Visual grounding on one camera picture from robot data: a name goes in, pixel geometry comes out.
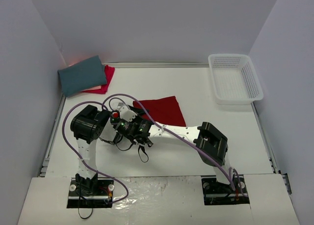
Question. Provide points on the red t shirt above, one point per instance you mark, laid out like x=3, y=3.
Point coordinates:
x=109, y=72
x=165, y=110

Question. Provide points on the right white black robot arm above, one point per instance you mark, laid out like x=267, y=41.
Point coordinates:
x=207, y=140

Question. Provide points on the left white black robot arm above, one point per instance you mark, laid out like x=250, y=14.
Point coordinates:
x=87, y=126

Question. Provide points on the folded red t shirt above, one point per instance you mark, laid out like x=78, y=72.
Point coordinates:
x=109, y=72

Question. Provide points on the folded pink t shirt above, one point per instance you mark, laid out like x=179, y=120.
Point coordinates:
x=94, y=88

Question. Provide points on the folded teal t shirt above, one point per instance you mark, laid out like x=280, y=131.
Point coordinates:
x=84, y=75

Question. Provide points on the white plastic basket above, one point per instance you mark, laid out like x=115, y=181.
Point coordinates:
x=234, y=79

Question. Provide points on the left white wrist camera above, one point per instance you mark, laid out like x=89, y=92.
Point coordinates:
x=120, y=105

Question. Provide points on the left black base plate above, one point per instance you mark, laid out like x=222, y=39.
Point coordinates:
x=100, y=198

